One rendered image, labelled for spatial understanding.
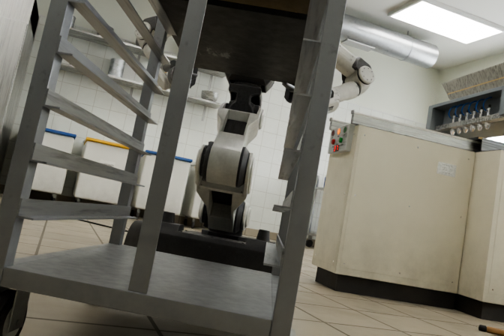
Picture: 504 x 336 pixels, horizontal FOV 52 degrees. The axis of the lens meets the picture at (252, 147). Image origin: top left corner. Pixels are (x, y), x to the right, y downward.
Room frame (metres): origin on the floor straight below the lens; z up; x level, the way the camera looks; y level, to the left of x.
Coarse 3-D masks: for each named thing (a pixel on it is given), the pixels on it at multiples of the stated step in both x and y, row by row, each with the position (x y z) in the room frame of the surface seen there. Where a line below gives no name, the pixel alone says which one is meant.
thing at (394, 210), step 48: (384, 144) 2.59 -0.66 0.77; (432, 144) 2.65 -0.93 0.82; (336, 192) 2.70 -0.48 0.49; (384, 192) 2.60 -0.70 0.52; (432, 192) 2.66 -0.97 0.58; (336, 240) 2.60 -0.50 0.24; (384, 240) 2.61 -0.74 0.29; (432, 240) 2.66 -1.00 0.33; (336, 288) 2.59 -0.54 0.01; (384, 288) 2.65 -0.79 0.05; (432, 288) 2.68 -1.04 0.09
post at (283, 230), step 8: (312, 72) 1.40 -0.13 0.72; (304, 120) 1.40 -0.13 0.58; (304, 128) 1.40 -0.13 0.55; (296, 144) 1.40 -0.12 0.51; (296, 168) 1.40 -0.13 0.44; (296, 176) 1.40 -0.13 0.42; (288, 184) 1.40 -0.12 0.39; (288, 192) 1.40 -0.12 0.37; (288, 216) 1.40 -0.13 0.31; (280, 224) 1.40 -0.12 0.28; (280, 232) 1.40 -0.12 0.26; (272, 272) 1.40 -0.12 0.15
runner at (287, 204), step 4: (292, 192) 0.79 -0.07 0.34; (288, 196) 0.98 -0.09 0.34; (292, 196) 0.79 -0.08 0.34; (284, 200) 1.25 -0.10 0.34; (288, 200) 0.94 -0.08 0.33; (292, 200) 0.79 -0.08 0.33; (284, 204) 1.18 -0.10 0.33; (288, 204) 0.90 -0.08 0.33; (276, 208) 0.99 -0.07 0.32; (280, 208) 0.90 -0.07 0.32; (284, 208) 0.84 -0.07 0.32; (288, 208) 0.79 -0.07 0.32
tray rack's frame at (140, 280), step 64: (64, 0) 0.82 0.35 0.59; (192, 0) 0.81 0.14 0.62; (192, 64) 0.81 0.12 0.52; (320, 64) 0.79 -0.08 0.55; (320, 128) 0.79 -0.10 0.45; (0, 256) 0.82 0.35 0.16; (64, 256) 1.04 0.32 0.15; (128, 256) 1.22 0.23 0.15; (192, 320) 0.80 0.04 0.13; (256, 320) 0.79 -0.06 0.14
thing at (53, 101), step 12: (48, 96) 0.82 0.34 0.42; (60, 96) 0.86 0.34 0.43; (48, 108) 0.83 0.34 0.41; (60, 108) 0.82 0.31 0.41; (72, 108) 0.92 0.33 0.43; (72, 120) 0.94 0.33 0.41; (84, 120) 0.93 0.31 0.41; (96, 120) 1.05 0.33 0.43; (108, 132) 1.14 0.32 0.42; (120, 132) 1.22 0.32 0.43; (132, 144) 1.34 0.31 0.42; (144, 144) 1.45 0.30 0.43
